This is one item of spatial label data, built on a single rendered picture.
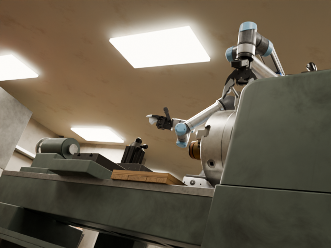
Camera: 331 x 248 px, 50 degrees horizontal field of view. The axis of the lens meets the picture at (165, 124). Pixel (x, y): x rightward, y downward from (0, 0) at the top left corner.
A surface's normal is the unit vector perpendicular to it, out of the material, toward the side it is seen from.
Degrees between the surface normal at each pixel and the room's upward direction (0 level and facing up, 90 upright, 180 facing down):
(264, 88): 90
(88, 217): 90
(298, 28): 180
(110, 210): 90
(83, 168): 90
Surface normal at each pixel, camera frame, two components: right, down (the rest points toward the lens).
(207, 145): -0.64, -0.17
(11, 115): 0.91, 0.11
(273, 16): -0.28, 0.88
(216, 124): -0.52, -0.63
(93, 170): 0.76, -0.04
